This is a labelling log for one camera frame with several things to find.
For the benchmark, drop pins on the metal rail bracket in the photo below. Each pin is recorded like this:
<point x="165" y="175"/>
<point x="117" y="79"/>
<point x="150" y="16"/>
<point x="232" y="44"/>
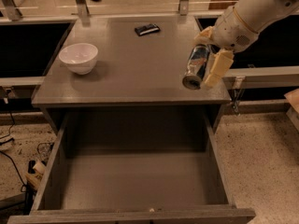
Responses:
<point x="237" y="93"/>

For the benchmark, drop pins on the red bull can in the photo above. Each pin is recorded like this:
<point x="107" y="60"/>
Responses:
<point x="196" y="67"/>

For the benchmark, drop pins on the metal post far left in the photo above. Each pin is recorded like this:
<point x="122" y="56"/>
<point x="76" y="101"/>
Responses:
<point x="12" y="11"/>

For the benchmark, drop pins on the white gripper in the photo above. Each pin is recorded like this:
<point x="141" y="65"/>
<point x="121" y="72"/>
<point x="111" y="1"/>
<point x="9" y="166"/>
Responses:
<point x="233" y="32"/>

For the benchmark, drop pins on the power strip with plugs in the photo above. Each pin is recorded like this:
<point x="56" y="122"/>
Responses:
<point x="35" y="174"/>

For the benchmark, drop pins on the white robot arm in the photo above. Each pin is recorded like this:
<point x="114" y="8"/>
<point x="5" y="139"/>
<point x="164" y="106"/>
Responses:
<point x="259" y="14"/>

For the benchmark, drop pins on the black snack packet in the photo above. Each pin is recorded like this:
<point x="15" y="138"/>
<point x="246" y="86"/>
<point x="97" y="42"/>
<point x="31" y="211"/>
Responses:
<point x="147" y="29"/>

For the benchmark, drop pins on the open grey top drawer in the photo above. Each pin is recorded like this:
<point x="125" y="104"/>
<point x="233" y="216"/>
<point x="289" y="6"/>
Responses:
<point x="142" y="165"/>

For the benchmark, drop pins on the metal post centre left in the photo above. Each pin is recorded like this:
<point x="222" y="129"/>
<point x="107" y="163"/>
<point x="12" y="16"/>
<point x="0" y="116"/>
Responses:
<point x="83" y="10"/>

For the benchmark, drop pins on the white ceramic bowl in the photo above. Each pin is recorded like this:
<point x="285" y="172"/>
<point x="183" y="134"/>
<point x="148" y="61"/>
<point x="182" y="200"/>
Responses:
<point x="79" y="58"/>

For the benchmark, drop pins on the grey cabinet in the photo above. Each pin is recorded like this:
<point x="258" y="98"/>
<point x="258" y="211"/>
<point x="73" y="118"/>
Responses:
<point x="130" y="69"/>

